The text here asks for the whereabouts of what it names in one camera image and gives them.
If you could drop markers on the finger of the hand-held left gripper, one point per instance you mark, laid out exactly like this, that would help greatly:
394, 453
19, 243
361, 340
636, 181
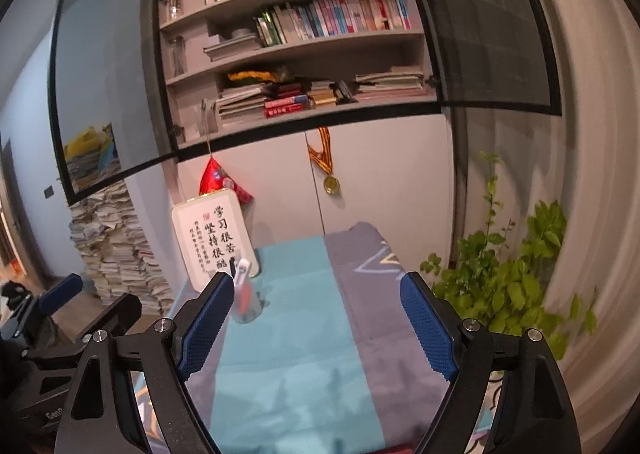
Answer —
60, 293
117, 314

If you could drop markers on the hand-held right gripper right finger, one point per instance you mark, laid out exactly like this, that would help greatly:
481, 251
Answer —
430, 324

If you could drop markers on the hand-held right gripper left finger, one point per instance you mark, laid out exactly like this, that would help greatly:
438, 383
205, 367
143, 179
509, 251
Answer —
207, 324

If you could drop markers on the red pen clear cap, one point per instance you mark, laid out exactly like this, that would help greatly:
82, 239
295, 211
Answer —
245, 296

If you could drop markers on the translucent plastic pen cup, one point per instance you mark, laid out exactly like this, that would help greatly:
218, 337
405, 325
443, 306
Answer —
252, 306

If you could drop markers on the black pen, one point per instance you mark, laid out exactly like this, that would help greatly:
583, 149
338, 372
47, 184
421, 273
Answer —
232, 266

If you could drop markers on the white purple correction tape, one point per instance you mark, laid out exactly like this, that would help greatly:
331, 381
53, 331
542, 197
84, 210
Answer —
243, 268

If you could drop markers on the tall pile of papers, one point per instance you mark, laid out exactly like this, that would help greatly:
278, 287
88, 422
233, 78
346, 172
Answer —
120, 259

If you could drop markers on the green leafy plant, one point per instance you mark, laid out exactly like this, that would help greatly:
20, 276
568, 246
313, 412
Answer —
500, 284

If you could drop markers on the dark room door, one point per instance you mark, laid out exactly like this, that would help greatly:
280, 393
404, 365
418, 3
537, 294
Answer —
20, 214

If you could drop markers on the white calligraphy sign board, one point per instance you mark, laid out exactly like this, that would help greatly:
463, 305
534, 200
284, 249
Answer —
210, 234

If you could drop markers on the teal and grey tablecloth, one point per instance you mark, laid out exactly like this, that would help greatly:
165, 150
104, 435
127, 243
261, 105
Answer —
310, 334

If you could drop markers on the red hanging pouch ornament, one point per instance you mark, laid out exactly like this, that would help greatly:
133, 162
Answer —
215, 179

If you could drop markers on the grey bookshelf cabinet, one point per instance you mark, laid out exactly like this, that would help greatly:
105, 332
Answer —
390, 169

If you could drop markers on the gold medal striped ribbon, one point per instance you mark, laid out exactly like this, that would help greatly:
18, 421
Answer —
331, 184

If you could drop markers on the stack of grey workbooks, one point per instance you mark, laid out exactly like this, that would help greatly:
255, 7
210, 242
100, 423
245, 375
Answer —
242, 107

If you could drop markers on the red and yellow book stack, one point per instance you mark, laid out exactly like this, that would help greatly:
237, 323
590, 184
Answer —
285, 107

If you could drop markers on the dark glass cabinet door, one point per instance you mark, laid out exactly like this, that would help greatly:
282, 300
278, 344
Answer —
480, 24
100, 59

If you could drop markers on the stack of pale booklets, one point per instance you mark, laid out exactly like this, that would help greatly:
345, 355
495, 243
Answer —
390, 84

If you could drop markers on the yellow flower garland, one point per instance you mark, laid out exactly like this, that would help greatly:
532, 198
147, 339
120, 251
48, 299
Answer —
252, 76

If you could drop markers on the flat pile of grey books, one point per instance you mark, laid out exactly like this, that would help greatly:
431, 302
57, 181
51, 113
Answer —
232, 47

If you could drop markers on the small clear glass jar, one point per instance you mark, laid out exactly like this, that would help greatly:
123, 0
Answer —
174, 2

